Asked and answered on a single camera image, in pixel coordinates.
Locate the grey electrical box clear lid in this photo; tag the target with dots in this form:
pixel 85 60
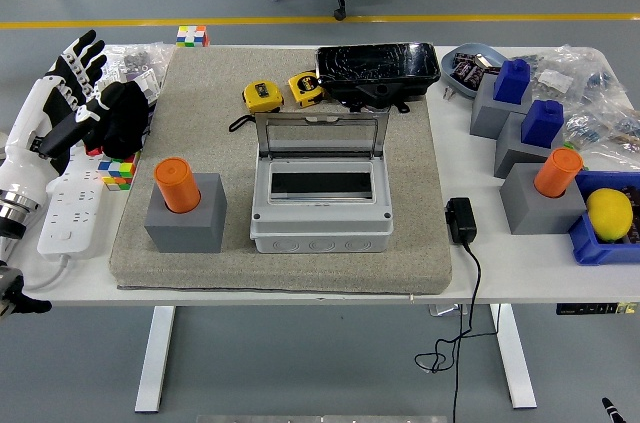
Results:
pixel 320 230

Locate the yellow lemon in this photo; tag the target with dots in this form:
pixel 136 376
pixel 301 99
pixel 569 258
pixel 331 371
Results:
pixel 610 213

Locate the colourful puzzle cube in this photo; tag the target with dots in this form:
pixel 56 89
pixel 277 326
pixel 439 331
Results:
pixel 120 173

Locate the white power strip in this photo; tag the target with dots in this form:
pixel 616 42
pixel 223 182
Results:
pixel 70 223

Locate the small metal clip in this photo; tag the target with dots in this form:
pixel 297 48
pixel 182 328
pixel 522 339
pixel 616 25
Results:
pixel 448 93

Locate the black table control panel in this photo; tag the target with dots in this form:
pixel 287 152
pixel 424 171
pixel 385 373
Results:
pixel 590 309

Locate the grey cube holder block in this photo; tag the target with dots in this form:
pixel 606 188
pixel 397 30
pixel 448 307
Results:
pixel 185 233
pixel 510 153
pixel 530 213
pixel 487 118

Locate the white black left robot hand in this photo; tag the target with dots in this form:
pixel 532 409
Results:
pixel 25 113

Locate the silver foil packet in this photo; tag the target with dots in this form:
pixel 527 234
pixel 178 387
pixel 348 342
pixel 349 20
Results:
pixel 484 61

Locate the blue-grey shallow dish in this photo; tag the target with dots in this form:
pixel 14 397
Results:
pixel 470 49

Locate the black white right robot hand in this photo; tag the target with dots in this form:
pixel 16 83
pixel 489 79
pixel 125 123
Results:
pixel 612 410

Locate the white-faced puzzle cube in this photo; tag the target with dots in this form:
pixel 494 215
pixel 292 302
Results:
pixel 192 36

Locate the small red item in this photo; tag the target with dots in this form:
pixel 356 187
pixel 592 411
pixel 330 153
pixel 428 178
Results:
pixel 93 150

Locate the blue square block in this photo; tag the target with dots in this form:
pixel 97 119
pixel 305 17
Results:
pixel 512 80
pixel 542 123

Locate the blue plastic bin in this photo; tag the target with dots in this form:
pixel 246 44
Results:
pixel 590 248

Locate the clear bag of small parts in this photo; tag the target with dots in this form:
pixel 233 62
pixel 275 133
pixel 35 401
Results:
pixel 145 63
pixel 610 128
pixel 575 68

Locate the grey-brown mat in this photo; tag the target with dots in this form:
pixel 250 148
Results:
pixel 425 243

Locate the black cloth glove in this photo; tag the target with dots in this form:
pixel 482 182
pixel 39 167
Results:
pixel 125 123

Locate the orange cylinder battery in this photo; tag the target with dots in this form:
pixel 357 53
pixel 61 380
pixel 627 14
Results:
pixel 557 170
pixel 175 183

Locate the black power adapter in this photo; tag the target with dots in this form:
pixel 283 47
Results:
pixel 461 220

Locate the silver metal bracket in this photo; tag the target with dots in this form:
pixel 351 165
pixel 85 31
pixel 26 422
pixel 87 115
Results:
pixel 445 310

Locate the dark packets in bin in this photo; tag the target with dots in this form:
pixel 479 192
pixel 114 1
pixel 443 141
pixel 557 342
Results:
pixel 635 223

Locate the dark snack packet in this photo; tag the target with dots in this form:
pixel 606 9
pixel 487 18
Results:
pixel 475 77
pixel 462 65

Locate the black plastic tray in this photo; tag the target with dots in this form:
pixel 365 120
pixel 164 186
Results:
pixel 375 63

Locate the white table leg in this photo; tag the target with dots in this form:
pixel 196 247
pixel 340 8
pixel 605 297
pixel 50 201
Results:
pixel 517 368
pixel 152 368

